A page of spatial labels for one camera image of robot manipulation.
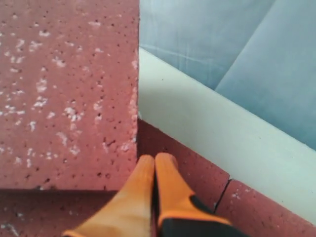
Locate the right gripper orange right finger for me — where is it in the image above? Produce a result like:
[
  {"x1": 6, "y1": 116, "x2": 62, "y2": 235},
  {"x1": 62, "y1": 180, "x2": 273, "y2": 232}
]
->
[{"x1": 155, "y1": 153, "x2": 244, "y2": 237}]

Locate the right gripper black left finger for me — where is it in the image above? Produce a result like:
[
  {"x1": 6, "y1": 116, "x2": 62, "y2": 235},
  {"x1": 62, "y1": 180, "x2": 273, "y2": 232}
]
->
[{"x1": 62, "y1": 155, "x2": 155, "y2": 237}]

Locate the red brick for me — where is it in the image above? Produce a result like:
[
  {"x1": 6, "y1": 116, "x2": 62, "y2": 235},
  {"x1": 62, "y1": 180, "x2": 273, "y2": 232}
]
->
[{"x1": 0, "y1": 0, "x2": 139, "y2": 191}]

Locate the red brick rear middle base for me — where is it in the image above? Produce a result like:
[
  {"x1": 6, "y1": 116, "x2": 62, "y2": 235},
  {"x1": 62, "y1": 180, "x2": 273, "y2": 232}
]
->
[{"x1": 216, "y1": 180, "x2": 316, "y2": 237}]

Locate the red brick base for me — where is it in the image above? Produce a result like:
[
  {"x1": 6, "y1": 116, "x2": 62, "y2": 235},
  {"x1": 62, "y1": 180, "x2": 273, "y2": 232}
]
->
[
  {"x1": 216, "y1": 180, "x2": 316, "y2": 237},
  {"x1": 0, "y1": 120, "x2": 229, "y2": 237}
]

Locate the red brick rear left base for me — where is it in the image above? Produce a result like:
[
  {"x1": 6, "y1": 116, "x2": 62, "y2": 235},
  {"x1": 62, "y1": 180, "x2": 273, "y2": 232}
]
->
[{"x1": 0, "y1": 120, "x2": 229, "y2": 237}]

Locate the light blue backdrop cloth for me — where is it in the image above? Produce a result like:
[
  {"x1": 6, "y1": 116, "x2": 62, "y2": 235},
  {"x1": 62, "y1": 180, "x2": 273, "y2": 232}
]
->
[{"x1": 140, "y1": 0, "x2": 316, "y2": 149}]

